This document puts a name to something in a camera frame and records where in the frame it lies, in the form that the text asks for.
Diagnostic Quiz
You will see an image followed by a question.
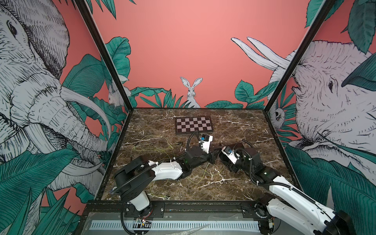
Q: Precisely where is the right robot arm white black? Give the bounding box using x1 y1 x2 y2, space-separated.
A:
216 140 356 235

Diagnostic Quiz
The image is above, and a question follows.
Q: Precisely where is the chessboard brown and pink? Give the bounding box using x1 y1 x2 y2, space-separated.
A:
175 116 213 134

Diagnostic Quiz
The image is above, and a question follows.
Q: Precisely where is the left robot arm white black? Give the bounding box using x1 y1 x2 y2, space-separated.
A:
110 131 221 235

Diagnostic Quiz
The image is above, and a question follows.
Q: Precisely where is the black front rail frame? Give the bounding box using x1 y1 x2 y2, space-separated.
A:
82 200 260 219

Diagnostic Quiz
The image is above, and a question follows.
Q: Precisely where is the right black corner post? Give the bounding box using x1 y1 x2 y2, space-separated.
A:
263 0 336 113

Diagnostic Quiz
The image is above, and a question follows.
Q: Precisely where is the white slotted cable duct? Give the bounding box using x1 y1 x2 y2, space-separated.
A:
89 220 261 232

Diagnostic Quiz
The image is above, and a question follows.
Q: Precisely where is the far black smartphone blue edge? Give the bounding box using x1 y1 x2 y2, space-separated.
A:
227 143 244 150

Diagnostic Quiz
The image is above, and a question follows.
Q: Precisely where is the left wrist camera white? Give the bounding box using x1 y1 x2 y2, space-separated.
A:
199 134 213 154

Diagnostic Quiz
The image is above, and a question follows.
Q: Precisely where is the left black corner post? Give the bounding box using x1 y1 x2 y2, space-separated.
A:
74 0 133 111

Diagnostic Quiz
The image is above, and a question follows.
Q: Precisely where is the black corner post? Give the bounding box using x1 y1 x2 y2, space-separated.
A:
263 0 336 113
74 0 133 111

